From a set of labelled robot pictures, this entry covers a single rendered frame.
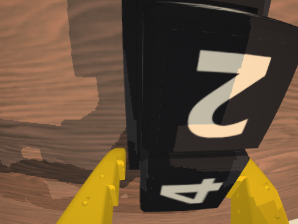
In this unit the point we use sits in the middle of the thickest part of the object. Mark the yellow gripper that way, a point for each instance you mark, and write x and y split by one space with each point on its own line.
254 199

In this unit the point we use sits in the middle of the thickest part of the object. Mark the black number cube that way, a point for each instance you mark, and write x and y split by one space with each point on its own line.
183 181
213 78

